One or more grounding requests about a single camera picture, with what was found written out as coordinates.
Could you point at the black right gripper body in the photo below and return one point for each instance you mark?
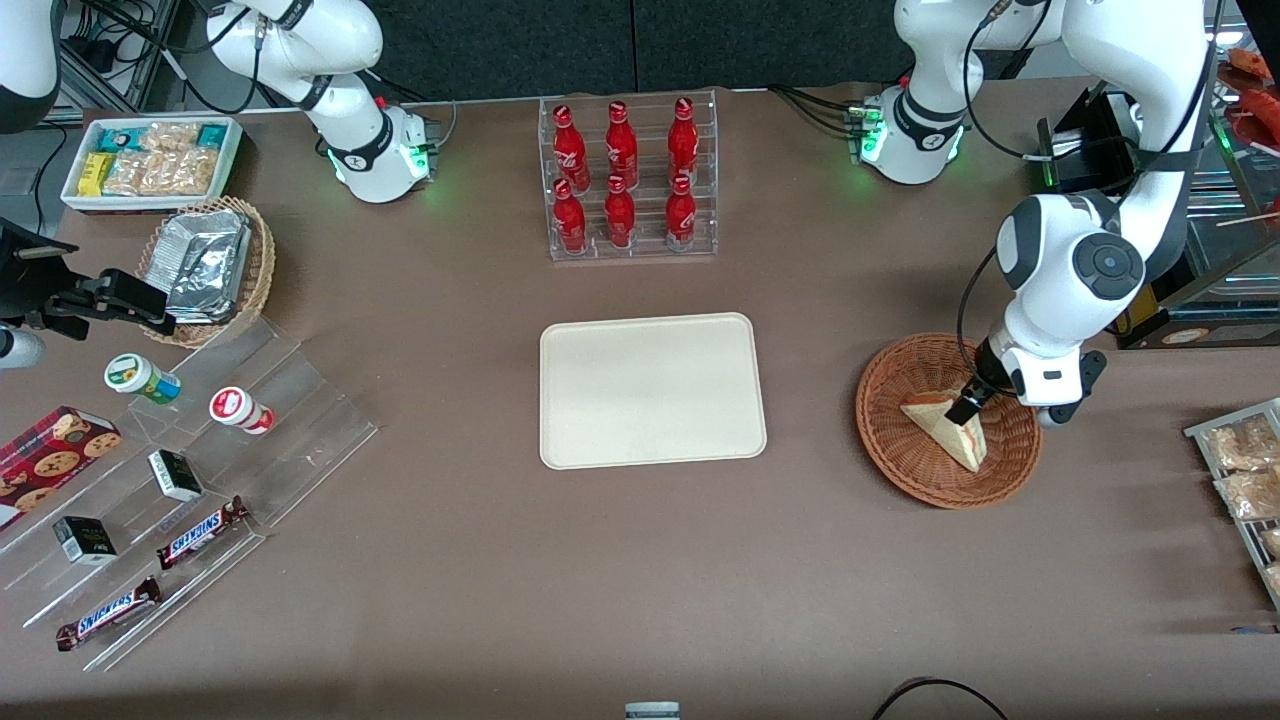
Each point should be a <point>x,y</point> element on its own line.
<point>38,290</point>

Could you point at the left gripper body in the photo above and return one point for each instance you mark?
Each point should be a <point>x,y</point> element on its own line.
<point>987,369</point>

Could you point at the triangular sandwich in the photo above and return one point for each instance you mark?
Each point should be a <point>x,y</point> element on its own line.
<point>950,440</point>

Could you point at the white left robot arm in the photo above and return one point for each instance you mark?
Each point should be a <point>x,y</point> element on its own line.
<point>1070,265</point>

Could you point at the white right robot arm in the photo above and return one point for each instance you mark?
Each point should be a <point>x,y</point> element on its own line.
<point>350,110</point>

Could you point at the brown round wicker basket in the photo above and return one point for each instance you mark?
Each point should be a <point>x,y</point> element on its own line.
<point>900,450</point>

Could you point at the tan wicker basket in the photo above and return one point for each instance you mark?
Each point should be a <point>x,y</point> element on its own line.
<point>260,270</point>

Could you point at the tray of packaged snacks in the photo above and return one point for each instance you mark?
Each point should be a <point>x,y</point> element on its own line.
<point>1245,525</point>

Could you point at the cream plastic tray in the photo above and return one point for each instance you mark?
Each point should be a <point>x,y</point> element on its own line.
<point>650,390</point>

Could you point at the silver foil pack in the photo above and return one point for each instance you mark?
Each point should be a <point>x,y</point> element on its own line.
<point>205,255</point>
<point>200,310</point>

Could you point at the green lid yogurt cup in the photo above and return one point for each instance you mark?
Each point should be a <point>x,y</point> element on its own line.
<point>135,375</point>

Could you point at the yellow snack packet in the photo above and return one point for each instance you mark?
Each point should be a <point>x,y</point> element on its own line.
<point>95,173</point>

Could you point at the clear nut snack bag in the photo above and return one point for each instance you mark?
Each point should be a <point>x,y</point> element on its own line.
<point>170,137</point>
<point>180,172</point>
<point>127,173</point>

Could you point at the red lid yogurt cup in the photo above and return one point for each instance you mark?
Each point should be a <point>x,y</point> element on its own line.
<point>235,408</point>

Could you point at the teal snack packet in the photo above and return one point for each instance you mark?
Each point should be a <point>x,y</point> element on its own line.
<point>211,135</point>
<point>120,137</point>

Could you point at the white rectangular snack bin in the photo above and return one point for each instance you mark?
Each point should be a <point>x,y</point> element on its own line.
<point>232,150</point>

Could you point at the red plaid cookie box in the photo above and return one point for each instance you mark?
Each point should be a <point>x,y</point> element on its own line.
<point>50,460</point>

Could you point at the small black box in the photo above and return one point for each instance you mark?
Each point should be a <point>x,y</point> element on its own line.
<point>175,475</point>
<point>85,540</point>

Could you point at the black food warmer machine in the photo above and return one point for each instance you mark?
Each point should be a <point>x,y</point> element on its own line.
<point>1230,300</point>

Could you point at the clear acrylic stepped display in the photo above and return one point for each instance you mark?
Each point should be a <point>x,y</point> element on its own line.
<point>300,420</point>

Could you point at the clear cracker snack bag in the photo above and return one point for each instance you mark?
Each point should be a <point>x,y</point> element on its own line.
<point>1240,445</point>
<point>1250,495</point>
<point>1274,580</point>
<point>1270,542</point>

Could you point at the snickers chocolate bar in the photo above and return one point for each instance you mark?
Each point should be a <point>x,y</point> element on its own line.
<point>200,532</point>
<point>108,613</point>

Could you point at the red cola bottle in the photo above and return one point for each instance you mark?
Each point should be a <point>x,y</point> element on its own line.
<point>621,145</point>
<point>570,222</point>
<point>620,218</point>
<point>570,150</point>
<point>683,140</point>
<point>681,215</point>

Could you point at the red sausages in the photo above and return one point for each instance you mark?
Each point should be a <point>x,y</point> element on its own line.
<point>1255,100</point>

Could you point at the clear acrylic bottle rack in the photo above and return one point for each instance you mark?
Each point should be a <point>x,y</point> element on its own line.
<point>647,235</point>

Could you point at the grey object at edge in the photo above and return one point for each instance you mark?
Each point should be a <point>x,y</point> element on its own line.
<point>652,711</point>

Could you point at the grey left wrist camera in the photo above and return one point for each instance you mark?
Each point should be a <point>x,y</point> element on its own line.
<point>1075,390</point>

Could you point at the aluminium frame rack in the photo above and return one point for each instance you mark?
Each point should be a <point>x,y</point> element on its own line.
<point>110,60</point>

